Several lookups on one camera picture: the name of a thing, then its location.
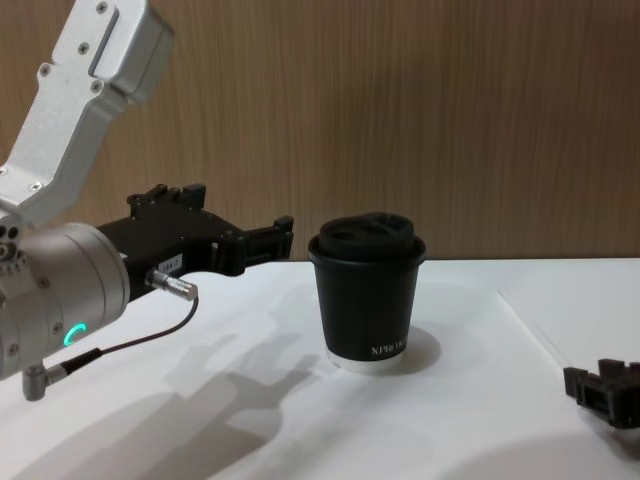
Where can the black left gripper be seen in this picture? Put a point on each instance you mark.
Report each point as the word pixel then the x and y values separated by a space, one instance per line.
pixel 170 235

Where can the black plastic cup lid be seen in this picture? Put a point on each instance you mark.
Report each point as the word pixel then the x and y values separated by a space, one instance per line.
pixel 370 237

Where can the black paper cup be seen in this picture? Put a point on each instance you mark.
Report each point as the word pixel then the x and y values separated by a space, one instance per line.
pixel 367 310

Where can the white table cloth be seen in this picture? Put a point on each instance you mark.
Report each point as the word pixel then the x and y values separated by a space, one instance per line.
pixel 450 425

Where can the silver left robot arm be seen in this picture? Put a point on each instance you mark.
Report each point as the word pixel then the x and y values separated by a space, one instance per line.
pixel 65 280

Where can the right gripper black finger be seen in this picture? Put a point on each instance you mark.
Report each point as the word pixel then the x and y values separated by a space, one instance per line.
pixel 600 397
pixel 612 369

